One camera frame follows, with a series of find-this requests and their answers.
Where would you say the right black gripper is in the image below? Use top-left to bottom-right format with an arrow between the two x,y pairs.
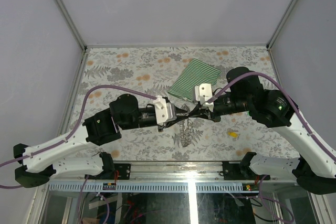
188,92 -> 251,122

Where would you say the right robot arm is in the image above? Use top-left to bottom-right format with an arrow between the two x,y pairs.
189,67 -> 335,195

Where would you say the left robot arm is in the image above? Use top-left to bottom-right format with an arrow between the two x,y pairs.
13,94 -> 188,188

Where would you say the green striped cloth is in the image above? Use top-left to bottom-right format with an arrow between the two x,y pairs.
168,58 -> 222,101

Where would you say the yellow key tag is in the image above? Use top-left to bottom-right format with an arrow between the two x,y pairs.
227,129 -> 239,138

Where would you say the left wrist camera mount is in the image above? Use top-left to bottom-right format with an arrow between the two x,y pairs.
153,95 -> 175,126

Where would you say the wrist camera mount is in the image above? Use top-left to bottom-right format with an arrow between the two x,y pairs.
192,83 -> 214,112
153,95 -> 175,126

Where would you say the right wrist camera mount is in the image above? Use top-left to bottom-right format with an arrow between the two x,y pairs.
192,83 -> 214,112

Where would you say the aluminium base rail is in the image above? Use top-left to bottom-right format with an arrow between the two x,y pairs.
38,159 -> 321,193

